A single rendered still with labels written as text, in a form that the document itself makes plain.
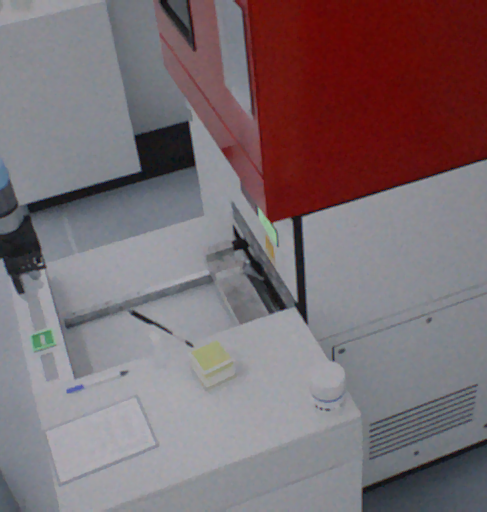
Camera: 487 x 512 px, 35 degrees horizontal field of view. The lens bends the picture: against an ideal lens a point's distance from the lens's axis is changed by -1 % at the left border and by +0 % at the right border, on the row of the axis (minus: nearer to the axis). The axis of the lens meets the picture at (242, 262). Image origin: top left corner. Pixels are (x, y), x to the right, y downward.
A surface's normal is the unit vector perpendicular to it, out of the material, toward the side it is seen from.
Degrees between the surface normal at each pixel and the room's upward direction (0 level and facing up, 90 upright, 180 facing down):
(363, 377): 90
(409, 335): 90
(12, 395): 0
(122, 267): 0
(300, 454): 90
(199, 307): 0
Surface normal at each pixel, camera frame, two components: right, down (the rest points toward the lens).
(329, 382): -0.09, -0.75
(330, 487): 0.35, 0.59
